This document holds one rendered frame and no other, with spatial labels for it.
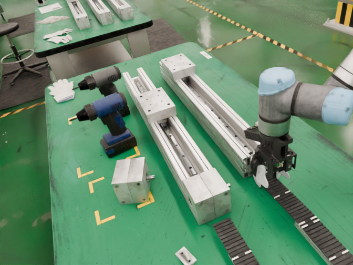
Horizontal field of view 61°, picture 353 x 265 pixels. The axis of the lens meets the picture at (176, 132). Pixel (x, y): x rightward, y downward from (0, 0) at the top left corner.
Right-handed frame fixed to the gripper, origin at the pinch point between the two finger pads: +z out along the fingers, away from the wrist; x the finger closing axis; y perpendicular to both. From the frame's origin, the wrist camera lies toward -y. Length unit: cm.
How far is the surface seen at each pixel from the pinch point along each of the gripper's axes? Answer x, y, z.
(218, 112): 2.0, -34.6, -2.5
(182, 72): -1, -62, -9
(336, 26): 243, -217, 76
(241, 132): 2.2, -18.0, -4.2
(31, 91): -110, -297, 77
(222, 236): -20.6, 12.0, -1.4
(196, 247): -27.2, 9.7, 2.0
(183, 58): 4, -72, -11
